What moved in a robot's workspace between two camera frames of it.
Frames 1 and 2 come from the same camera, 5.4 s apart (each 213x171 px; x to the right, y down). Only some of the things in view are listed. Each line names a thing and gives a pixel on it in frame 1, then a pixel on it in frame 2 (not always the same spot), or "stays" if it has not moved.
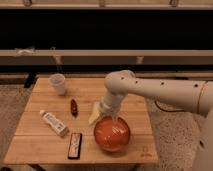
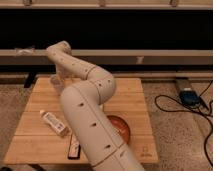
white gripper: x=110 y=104 to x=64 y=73
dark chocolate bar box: x=74 y=150 stays
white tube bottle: x=59 y=127 stays
